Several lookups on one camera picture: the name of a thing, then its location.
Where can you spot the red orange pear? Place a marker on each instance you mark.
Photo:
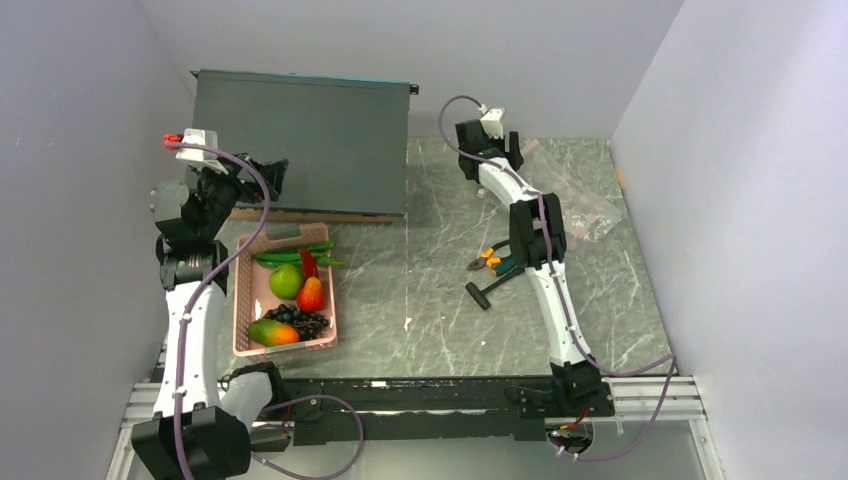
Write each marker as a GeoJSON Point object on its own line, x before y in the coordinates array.
{"type": "Point", "coordinates": [311, 297]}

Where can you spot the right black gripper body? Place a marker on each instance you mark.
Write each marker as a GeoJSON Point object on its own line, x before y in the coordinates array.
{"type": "Point", "coordinates": [500, 144]}

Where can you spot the orange handled pliers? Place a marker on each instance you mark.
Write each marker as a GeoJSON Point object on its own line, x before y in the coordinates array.
{"type": "Point", "coordinates": [482, 260]}

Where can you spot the black hammer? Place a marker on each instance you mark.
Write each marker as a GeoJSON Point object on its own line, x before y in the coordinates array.
{"type": "Point", "coordinates": [480, 295]}

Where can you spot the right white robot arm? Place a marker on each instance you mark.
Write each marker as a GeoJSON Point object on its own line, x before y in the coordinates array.
{"type": "Point", "coordinates": [537, 245]}

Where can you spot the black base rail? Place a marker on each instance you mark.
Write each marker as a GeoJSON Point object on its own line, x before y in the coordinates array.
{"type": "Point", "coordinates": [522, 408]}

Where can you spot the dark grey server box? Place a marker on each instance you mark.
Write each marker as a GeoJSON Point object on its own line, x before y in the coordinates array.
{"type": "Point", "coordinates": [345, 138]}

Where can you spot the long green pepper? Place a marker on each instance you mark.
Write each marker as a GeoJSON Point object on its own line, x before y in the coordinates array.
{"type": "Point", "coordinates": [292, 253]}
{"type": "Point", "coordinates": [321, 261]}

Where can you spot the green apple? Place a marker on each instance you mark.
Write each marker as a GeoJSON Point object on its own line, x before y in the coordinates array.
{"type": "Point", "coordinates": [286, 281]}

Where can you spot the pink plastic basket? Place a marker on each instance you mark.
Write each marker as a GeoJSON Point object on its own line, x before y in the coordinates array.
{"type": "Point", "coordinates": [252, 295]}

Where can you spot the black grape bunch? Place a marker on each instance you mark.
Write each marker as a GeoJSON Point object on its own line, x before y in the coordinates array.
{"type": "Point", "coordinates": [309, 325]}

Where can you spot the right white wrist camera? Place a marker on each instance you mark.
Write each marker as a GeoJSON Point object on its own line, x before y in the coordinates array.
{"type": "Point", "coordinates": [491, 121]}

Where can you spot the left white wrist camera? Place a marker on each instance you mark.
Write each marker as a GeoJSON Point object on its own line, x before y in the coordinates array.
{"type": "Point", "coordinates": [196, 148]}

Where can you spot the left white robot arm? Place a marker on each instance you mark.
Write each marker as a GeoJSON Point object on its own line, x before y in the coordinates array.
{"type": "Point", "coordinates": [195, 432]}

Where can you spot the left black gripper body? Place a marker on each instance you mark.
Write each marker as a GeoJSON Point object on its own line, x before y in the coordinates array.
{"type": "Point", "coordinates": [218, 193]}

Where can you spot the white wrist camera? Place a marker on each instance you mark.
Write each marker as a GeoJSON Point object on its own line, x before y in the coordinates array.
{"type": "Point", "coordinates": [196, 148]}
{"type": "Point", "coordinates": [491, 121]}

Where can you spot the red chili pepper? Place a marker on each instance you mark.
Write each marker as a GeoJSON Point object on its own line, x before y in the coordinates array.
{"type": "Point", "coordinates": [308, 264]}

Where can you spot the green orange mango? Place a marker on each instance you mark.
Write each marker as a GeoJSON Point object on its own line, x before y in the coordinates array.
{"type": "Point", "coordinates": [272, 333]}

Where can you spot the clear zip top bag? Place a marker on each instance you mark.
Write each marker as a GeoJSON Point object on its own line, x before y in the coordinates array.
{"type": "Point", "coordinates": [586, 214]}

